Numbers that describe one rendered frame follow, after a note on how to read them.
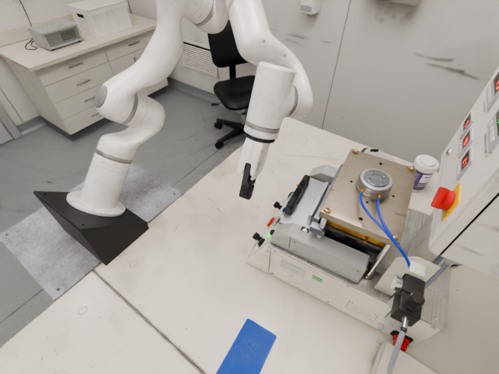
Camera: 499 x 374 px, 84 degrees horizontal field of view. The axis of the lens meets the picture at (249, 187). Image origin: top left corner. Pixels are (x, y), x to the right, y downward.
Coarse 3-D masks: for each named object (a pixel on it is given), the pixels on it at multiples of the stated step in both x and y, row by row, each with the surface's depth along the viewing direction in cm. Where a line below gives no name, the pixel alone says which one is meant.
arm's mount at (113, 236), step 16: (48, 192) 94; (64, 192) 98; (48, 208) 91; (64, 208) 88; (64, 224) 93; (80, 224) 82; (96, 224) 86; (112, 224) 91; (128, 224) 96; (144, 224) 102; (80, 240) 94; (96, 240) 87; (112, 240) 93; (128, 240) 99; (96, 256) 95; (112, 256) 96
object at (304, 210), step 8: (312, 184) 91; (320, 184) 91; (328, 184) 91; (304, 192) 89; (312, 192) 89; (320, 192) 83; (304, 200) 86; (312, 200) 86; (320, 200) 83; (296, 208) 84; (304, 208) 84; (312, 208) 79; (288, 216) 82; (296, 216) 82; (304, 216) 82; (312, 216) 79; (304, 224) 80; (368, 264) 73; (384, 264) 72
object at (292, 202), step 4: (304, 176) 88; (308, 176) 88; (304, 180) 87; (308, 180) 88; (300, 184) 86; (304, 184) 86; (308, 184) 91; (296, 188) 84; (300, 188) 84; (296, 192) 83; (300, 192) 84; (292, 196) 82; (296, 196) 82; (292, 200) 81; (296, 200) 82; (288, 204) 80; (292, 204) 80; (288, 208) 80; (292, 208) 80; (284, 212) 83; (288, 212) 82
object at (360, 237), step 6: (330, 222) 71; (330, 228) 73; (336, 228) 71; (342, 228) 70; (348, 234) 71; (354, 234) 70; (360, 234) 69; (360, 240) 70; (366, 240) 67; (372, 240) 68; (378, 240) 67; (372, 246) 69; (378, 246) 68
